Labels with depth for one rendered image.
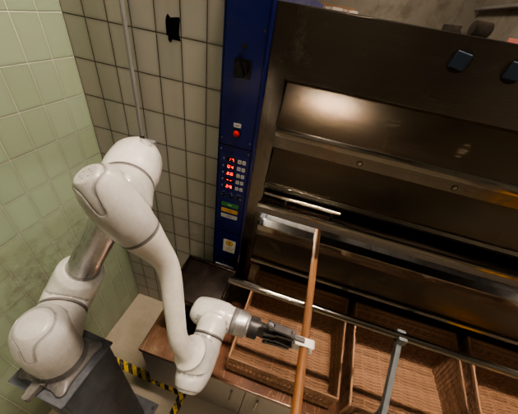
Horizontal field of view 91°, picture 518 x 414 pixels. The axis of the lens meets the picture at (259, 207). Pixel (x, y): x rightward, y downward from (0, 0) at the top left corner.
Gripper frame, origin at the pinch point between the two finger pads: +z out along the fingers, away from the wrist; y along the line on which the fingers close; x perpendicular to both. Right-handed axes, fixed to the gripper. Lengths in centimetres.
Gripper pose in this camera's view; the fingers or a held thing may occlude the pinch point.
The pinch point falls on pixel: (302, 344)
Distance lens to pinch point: 101.7
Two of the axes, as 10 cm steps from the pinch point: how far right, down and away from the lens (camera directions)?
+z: 9.5, 2.7, -1.2
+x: -2.6, 5.8, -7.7
